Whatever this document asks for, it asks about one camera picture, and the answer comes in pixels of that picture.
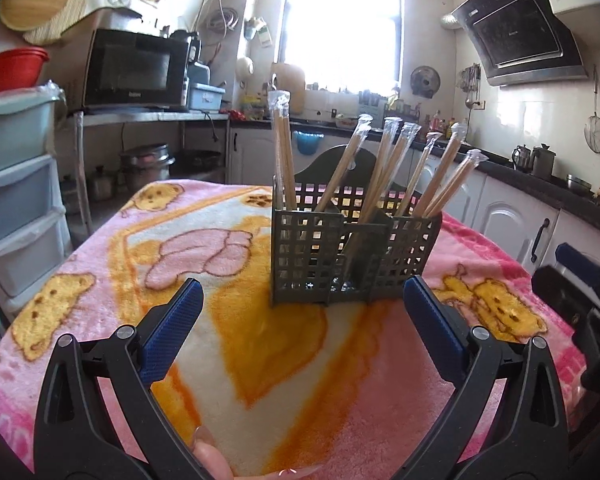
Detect row of condiment bottles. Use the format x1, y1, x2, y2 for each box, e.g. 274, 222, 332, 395
427, 110, 468, 143

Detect pink cartoon printed blanket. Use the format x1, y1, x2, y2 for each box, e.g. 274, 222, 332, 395
0, 180, 588, 480

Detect red plastic basin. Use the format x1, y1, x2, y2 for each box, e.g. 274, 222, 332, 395
0, 46, 50, 100

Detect grey perforated utensil holder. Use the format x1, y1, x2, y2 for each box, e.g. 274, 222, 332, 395
271, 144, 443, 307

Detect pale blue plastic drawer tower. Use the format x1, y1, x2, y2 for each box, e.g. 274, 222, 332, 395
0, 85, 73, 311

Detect kitchen window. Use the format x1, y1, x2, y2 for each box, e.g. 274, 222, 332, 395
275, 0, 405, 95

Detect round wall fan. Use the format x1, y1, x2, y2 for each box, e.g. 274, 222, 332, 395
410, 65, 441, 98

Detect black blender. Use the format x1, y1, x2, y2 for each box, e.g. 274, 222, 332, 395
170, 30, 201, 63

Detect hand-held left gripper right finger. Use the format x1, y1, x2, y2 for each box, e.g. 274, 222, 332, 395
395, 275, 571, 480

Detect hanging kitchen tools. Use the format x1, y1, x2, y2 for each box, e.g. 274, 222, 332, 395
457, 64, 482, 108

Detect beige cutting board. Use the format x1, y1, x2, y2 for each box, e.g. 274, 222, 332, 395
271, 62, 306, 115

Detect grey-blue plastic box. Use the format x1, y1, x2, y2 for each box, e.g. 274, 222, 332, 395
187, 82, 227, 111

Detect blue hanging bin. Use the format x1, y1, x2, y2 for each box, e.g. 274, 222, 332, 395
292, 130, 325, 156

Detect stacked steel pots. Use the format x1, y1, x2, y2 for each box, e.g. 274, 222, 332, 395
120, 144, 176, 191

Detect steel kettle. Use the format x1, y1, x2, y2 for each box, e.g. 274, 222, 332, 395
530, 143, 557, 178

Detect white lower kitchen cabinets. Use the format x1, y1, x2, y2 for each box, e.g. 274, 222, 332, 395
227, 127, 600, 281

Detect small steel pot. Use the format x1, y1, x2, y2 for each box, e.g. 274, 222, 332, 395
90, 165, 116, 198

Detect person's left hand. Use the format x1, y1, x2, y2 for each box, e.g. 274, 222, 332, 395
192, 425, 321, 480

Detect group of chopsticks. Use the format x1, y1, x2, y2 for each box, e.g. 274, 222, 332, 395
266, 90, 488, 241

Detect black range hood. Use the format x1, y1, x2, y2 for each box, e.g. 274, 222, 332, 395
452, 0, 588, 87

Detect black microwave oven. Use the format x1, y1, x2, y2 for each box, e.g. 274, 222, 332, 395
82, 28, 191, 112

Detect hanging wire strainer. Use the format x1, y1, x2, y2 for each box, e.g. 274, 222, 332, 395
586, 65, 600, 153

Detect round woven bamboo mat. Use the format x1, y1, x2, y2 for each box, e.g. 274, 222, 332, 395
22, 0, 89, 46

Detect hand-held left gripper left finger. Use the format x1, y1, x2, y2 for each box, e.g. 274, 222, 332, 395
33, 277, 211, 480

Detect pale blue knife rack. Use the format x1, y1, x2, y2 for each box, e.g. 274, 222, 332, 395
357, 91, 386, 116

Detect coiled grey hose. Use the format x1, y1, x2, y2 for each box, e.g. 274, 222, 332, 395
207, 7, 241, 31

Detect black wok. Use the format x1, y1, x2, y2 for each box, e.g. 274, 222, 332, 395
180, 149, 222, 171

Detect steel shelf rack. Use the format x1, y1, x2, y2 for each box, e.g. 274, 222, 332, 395
67, 110, 231, 236

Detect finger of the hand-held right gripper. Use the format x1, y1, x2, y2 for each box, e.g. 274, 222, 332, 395
555, 242, 600, 316
532, 265, 600, 328

